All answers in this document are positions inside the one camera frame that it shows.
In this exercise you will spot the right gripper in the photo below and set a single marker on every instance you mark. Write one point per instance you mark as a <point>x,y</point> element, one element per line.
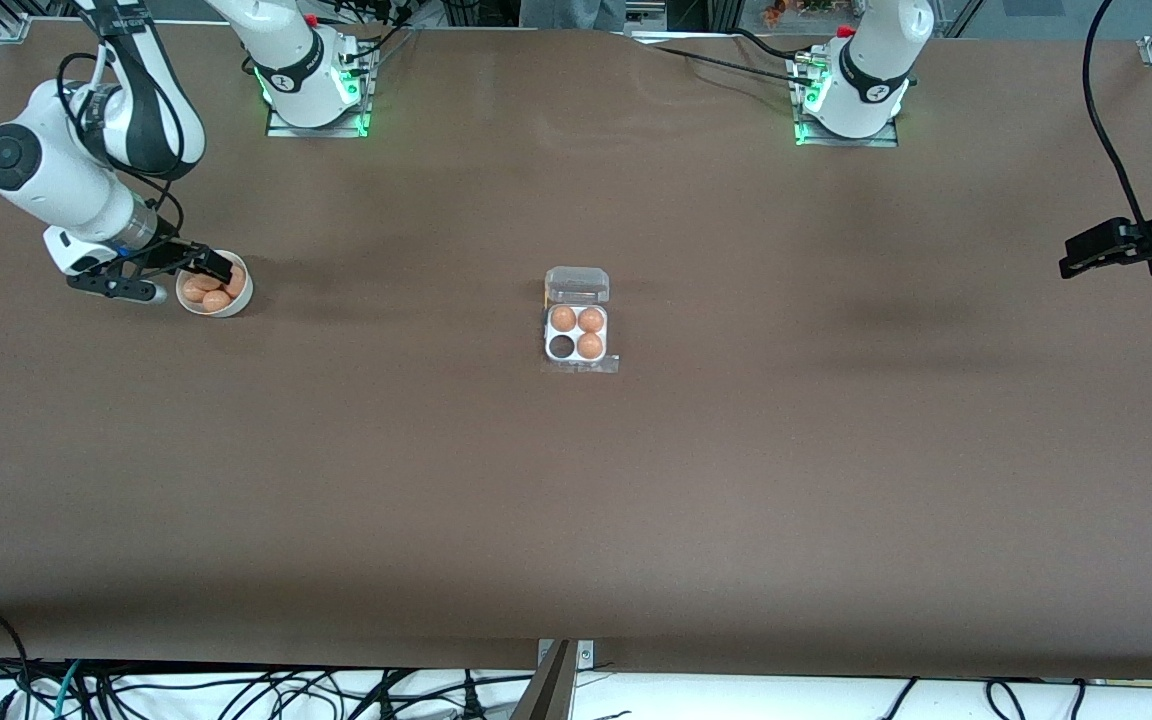
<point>170,254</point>

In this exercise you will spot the clear plastic egg carton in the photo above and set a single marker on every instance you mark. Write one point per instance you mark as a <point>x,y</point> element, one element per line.
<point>576,283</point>

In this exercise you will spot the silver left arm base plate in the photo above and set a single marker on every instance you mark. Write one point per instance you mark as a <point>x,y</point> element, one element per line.
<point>886,138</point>

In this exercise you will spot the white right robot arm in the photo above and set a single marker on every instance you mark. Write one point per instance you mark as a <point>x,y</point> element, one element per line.
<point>46,175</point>

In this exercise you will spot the orange background object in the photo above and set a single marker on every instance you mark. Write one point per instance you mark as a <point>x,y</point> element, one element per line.
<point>774,12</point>

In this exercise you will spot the brown table cover sheet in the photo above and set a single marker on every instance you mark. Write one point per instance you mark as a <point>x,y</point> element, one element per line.
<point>736,500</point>

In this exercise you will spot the silver metal bracket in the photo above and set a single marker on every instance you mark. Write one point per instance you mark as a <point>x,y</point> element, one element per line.
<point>586,655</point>

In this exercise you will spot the white round bowl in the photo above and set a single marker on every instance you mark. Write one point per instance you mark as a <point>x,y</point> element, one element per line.
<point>233,306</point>

